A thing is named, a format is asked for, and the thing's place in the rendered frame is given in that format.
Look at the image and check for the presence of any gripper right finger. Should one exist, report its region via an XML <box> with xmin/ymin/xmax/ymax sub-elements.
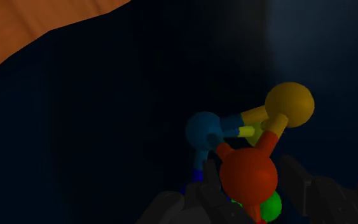
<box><xmin>278</xmin><ymin>154</ymin><xmax>358</xmax><ymax>224</ymax></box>

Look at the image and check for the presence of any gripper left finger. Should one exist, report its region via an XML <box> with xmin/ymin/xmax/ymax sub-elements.
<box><xmin>136</xmin><ymin>158</ymin><xmax>256</xmax><ymax>224</ymax></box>

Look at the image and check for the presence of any colourful ball and stick toy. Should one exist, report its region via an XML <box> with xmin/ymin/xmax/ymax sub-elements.
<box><xmin>180</xmin><ymin>81</ymin><xmax>316</xmax><ymax>224</ymax></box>

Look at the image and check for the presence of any dark blue sofa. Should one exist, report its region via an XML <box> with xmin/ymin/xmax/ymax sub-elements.
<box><xmin>0</xmin><ymin>0</ymin><xmax>358</xmax><ymax>224</ymax></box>

